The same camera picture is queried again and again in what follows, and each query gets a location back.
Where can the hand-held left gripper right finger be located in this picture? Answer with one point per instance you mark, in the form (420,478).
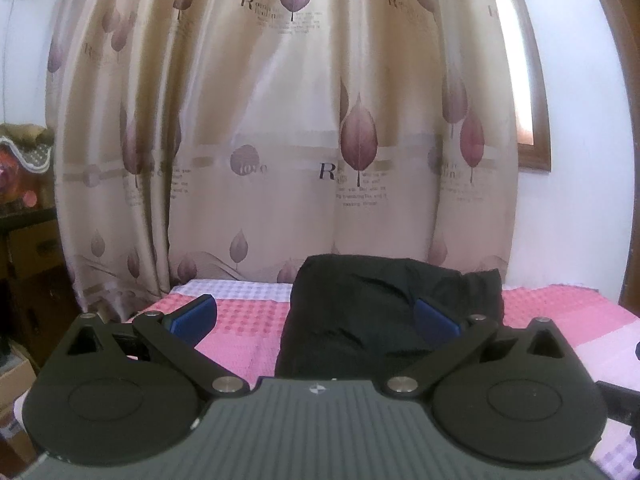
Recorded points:
(436,319)

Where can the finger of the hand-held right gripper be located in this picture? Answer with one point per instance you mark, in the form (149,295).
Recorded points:
(622,402)

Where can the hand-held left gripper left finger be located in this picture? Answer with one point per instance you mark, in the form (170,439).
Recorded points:
(192,316)

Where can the black garment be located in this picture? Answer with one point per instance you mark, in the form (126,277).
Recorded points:
(370,305)

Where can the pink checked bed sheet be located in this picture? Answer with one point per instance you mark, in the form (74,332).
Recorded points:
(240,330)

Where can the cardboard box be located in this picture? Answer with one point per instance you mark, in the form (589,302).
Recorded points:
(32,250)
(15,385)
(45,315)

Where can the beige leaf print curtain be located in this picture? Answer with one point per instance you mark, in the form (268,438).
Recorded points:
(280,110)

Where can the grey scalloped cloth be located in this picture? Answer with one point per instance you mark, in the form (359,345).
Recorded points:
(30,152)

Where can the wooden window frame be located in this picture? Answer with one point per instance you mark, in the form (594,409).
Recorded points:
(530,85)

